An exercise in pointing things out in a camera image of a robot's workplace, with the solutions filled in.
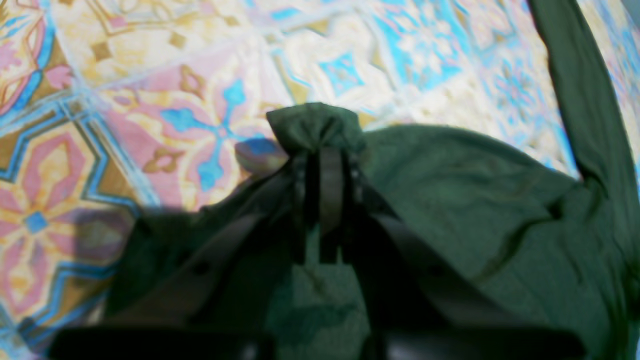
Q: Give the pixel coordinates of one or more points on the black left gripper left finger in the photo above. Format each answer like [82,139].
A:
[213,306]

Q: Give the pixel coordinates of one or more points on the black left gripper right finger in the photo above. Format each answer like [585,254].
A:
[418,306]

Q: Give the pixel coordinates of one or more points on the dark green long-sleeve shirt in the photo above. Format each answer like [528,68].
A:
[396,179]

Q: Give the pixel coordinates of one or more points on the patterned colourful tablecloth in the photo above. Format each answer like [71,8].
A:
[505,132]

